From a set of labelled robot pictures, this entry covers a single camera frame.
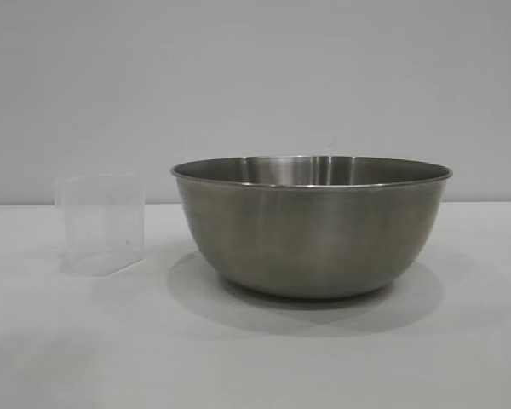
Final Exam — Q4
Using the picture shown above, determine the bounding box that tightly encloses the stainless steel mixing bowl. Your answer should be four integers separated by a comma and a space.
169, 154, 455, 300

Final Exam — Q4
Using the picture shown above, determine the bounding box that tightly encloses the clear plastic measuring cup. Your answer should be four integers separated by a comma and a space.
52, 173, 143, 279

